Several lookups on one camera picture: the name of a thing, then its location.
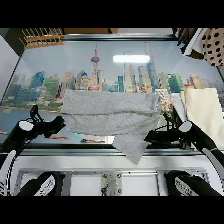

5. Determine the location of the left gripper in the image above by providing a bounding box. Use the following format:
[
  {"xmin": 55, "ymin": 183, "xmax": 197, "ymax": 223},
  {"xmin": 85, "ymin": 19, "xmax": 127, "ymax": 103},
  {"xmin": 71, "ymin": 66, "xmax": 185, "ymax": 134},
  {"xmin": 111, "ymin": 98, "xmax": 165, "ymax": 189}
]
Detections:
[{"xmin": 42, "ymin": 115, "xmax": 67, "ymax": 139}]

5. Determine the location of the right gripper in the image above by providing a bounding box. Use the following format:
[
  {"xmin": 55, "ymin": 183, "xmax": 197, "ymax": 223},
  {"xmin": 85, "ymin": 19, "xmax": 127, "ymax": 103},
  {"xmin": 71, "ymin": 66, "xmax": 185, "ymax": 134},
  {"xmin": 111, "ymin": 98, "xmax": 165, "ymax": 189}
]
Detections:
[{"xmin": 144, "ymin": 129, "xmax": 175, "ymax": 148}]

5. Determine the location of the grey garment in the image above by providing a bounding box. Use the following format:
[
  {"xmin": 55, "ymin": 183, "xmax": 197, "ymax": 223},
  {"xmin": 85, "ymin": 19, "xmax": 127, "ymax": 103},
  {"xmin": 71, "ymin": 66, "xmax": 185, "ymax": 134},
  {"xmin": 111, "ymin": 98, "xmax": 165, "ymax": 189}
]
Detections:
[{"xmin": 59, "ymin": 89, "xmax": 162, "ymax": 165}]

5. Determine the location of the cream garment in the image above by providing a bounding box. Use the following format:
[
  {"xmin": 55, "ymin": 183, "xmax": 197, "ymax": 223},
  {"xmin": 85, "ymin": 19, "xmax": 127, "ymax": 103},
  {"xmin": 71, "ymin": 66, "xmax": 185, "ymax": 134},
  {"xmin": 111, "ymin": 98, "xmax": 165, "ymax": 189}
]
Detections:
[{"xmin": 179, "ymin": 87, "xmax": 224, "ymax": 150}]

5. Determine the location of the yellow wooden hanger rack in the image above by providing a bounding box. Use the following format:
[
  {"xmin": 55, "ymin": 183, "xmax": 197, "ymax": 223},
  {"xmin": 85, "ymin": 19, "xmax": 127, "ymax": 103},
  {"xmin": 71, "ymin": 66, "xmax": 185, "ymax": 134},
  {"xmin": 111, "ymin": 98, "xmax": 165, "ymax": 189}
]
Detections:
[{"xmin": 19, "ymin": 28, "xmax": 65, "ymax": 50}]

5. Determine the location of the white black-dotted garment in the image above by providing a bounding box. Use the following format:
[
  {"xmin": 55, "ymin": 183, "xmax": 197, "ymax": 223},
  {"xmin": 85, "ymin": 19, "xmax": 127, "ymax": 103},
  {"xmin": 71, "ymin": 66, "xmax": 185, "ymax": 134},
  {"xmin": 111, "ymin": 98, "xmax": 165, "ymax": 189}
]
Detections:
[{"xmin": 201, "ymin": 28, "xmax": 224, "ymax": 68}]

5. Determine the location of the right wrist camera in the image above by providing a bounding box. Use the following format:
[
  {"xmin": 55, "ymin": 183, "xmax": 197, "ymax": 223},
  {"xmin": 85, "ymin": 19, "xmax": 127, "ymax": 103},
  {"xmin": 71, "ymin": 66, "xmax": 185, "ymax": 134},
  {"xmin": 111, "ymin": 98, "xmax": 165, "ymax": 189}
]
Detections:
[{"xmin": 162, "ymin": 111, "xmax": 178, "ymax": 131}]

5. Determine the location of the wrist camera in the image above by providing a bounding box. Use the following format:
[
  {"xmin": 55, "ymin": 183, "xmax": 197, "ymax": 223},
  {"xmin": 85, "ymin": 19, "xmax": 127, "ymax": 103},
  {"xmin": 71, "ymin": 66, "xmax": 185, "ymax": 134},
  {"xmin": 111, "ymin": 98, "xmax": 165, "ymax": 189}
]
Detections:
[
  {"xmin": 162, "ymin": 111, "xmax": 178, "ymax": 131},
  {"xmin": 29, "ymin": 104, "xmax": 43, "ymax": 123}
]

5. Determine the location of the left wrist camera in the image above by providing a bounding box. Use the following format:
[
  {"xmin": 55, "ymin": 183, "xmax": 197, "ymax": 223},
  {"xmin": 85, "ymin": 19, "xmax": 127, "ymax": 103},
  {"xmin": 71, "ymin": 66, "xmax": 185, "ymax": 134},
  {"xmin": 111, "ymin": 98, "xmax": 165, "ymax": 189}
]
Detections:
[{"xmin": 29, "ymin": 104, "xmax": 43, "ymax": 123}]

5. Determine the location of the silver frame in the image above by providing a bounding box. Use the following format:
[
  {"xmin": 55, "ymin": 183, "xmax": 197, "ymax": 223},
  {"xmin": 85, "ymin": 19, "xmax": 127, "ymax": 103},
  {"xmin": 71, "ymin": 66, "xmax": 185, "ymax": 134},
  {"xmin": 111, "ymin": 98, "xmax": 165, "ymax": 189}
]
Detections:
[{"xmin": 0, "ymin": 143, "xmax": 224, "ymax": 197}]

